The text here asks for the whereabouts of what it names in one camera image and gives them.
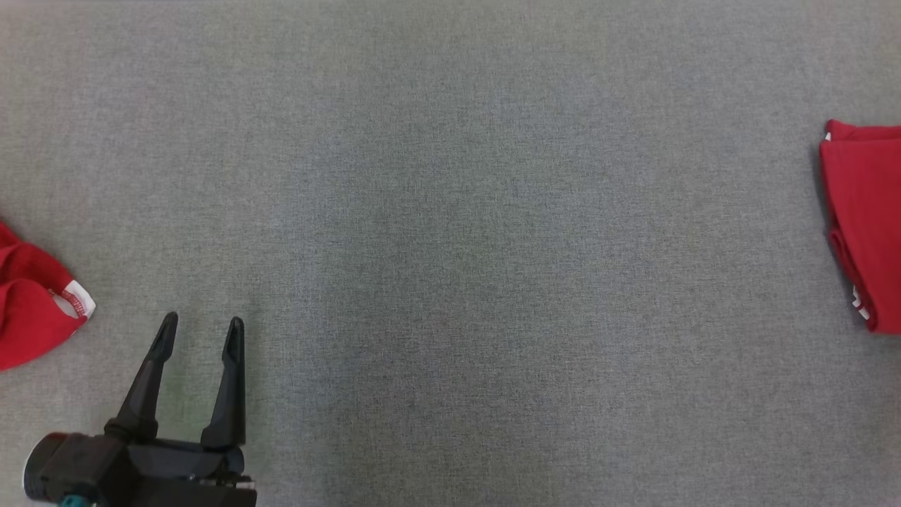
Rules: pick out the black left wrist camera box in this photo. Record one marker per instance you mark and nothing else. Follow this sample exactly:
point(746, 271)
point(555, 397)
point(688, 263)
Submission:
point(74, 465)

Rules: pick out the red white-striped shorts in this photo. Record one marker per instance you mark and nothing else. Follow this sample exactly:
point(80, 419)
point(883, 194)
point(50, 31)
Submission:
point(28, 310)

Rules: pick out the folded red garment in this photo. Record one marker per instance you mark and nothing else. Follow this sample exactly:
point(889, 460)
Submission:
point(869, 211)

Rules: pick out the teal left camera connector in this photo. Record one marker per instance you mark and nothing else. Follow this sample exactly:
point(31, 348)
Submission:
point(74, 501)

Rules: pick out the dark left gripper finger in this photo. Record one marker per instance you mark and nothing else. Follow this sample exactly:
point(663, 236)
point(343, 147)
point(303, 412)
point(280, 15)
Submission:
point(231, 401)
point(144, 394)

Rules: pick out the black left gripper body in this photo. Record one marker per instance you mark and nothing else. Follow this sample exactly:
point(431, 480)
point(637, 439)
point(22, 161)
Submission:
point(183, 479)

